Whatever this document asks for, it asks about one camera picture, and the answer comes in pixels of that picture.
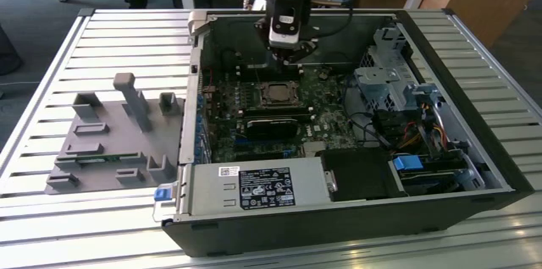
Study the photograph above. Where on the CPU socket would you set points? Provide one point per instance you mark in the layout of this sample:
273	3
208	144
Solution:
277	106

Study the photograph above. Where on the black plastic shroud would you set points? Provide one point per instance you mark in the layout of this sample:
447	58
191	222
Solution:
359	174

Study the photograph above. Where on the grey parts rack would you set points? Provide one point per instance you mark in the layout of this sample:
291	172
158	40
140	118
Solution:
110	129

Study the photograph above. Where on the round silver coin battery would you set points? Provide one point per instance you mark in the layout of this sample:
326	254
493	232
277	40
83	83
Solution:
323	75

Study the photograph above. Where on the person's dark legs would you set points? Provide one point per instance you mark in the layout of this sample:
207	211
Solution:
138	1

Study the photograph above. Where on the silver disk bay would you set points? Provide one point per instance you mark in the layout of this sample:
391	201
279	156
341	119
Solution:
470	177

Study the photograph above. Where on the silver power supply with label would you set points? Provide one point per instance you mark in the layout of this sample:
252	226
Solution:
211	193

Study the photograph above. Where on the green motherboard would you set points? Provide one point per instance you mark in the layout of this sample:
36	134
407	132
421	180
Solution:
334	123

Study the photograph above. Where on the blue disk carrier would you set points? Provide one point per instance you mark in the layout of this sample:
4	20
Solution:
406	164

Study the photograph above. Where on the blue release latch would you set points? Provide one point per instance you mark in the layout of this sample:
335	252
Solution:
164	194

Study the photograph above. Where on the silver chipset heatsink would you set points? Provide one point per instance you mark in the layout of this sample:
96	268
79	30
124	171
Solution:
315	148

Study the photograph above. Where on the black waste bin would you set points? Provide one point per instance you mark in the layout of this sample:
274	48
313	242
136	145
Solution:
8	53

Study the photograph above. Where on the thin metal locking lever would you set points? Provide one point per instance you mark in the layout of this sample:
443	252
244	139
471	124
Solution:
258	78

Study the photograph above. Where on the silver-topped CPU chip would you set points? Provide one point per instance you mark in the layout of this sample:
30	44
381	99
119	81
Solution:
281	93

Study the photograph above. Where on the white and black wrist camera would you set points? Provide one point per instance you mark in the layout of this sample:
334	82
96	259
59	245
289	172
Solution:
283	35

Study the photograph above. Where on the green RAM stick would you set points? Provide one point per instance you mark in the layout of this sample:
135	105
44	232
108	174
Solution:
110	158

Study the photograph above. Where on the black open PC case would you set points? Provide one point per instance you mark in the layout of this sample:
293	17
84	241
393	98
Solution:
297	234

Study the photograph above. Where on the black graphics card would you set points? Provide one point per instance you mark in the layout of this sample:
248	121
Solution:
271	129

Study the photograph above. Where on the black RAM slot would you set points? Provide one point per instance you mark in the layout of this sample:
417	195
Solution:
302	116
275	111

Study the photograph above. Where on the silver perforated drive cage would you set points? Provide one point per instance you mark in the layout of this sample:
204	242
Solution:
377	85

